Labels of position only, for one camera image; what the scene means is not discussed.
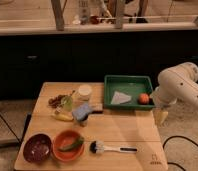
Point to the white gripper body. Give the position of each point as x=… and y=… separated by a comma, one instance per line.
x=161, y=98

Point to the dark red grapes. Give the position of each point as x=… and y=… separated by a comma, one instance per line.
x=56, y=101

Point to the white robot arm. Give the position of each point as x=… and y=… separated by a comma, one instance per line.
x=178, y=82

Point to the dark purple bowl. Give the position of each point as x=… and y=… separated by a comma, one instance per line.
x=37, y=148

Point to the blue sponge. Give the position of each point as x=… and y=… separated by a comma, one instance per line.
x=82, y=112

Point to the orange bowl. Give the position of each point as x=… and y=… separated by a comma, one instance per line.
x=63, y=139

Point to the yellow banana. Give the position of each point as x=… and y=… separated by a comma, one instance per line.
x=62, y=117

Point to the green pepper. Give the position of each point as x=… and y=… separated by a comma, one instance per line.
x=78, y=142

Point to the black and white dish brush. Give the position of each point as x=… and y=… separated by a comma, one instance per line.
x=98, y=147

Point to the white towel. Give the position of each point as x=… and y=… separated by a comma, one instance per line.
x=120, y=98

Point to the green plastic tray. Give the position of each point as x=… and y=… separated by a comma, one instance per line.
x=133, y=86

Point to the yellow gripper fingers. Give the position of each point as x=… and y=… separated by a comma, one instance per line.
x=160, y=115

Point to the white cup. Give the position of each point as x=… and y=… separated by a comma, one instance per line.
x=83, y=93

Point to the orange fruit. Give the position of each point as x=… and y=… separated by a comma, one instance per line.
x=143, y=98

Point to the green pear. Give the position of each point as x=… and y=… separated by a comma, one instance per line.
x=67, y=103

